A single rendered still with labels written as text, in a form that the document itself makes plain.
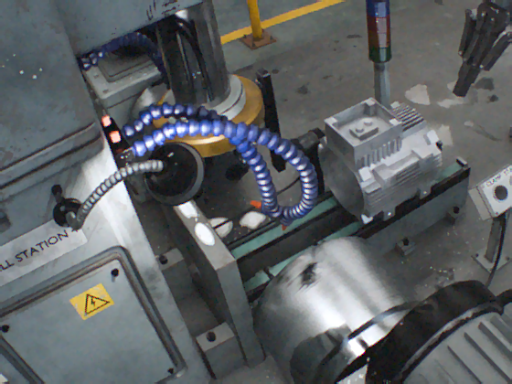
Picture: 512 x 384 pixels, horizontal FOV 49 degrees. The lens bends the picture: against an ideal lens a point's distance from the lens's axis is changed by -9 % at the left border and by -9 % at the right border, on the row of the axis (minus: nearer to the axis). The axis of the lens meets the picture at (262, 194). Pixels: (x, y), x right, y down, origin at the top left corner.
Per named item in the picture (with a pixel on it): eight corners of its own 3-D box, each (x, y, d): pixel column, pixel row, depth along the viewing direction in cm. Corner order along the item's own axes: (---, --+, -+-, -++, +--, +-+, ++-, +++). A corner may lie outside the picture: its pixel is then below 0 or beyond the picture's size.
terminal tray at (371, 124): (356, 176, 116) (355, 147, 111) (325, 146, 123) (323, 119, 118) (403, 150, 119) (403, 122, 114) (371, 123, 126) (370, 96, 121)
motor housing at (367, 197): (369, 240, 124) (368, 174, 110) (320, 187, 136) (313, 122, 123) (440, 197, 129) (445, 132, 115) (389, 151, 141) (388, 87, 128)
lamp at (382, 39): (378, 50, 145) (377, 36, 142) (363, 40, 149) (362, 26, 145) (395, 43, 146) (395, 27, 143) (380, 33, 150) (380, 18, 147)
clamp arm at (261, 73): (276, 175, 130) (259, 78, 112) (269, 166, 132) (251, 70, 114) (290, 167, 131) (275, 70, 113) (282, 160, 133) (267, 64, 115)
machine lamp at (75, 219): (85, 292, 64) (41, 217, 55) (59, 229, 71) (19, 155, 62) (226, 220, 68) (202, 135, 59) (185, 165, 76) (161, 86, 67)
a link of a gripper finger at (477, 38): (486, 13, 107) (482, 10, 108) (463, 63, 113) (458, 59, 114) (498, 16, 109) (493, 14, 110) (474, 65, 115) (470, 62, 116)
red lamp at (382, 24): (377, 36, 142) (376, 20, 138) (362, 26, 145) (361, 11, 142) (395, 27, 143) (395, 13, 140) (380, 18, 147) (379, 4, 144)
